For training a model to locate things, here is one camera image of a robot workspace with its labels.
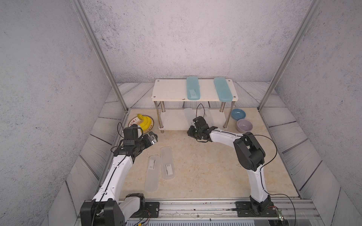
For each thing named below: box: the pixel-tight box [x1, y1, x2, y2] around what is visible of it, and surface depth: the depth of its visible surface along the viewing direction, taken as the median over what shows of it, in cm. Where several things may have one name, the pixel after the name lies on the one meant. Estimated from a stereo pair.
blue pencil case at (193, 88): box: [186, 75, 201, 101], surface depth 84 cm
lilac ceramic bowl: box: [236, 118, 254, 134], surface depth 107 cm
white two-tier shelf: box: [151, 79, 239, 134], surface depth 101 cm
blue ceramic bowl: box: [230, 108, 247, 121], surface depth 117 cm
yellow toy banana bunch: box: [137, 113, 153, 132], surface depth 109 cm
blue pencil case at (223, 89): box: [213, 76, 233, 102], surface depth 85 cm
